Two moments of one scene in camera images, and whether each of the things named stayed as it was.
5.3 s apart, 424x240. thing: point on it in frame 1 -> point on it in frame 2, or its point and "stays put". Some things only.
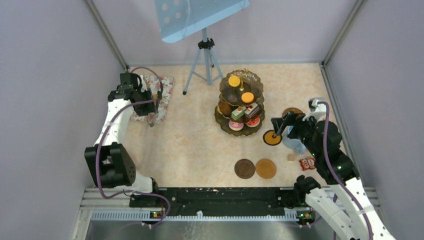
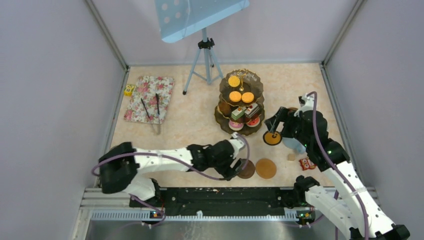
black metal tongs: x=152 y=122 -> x=158 y=132
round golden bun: x=224 y=108 stays put
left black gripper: x=150 y=107 -> x=227 y=172
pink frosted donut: x=235 y=126 stays put
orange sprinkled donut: x=253 y=122 stays put
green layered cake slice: x=238 y=112 stays put
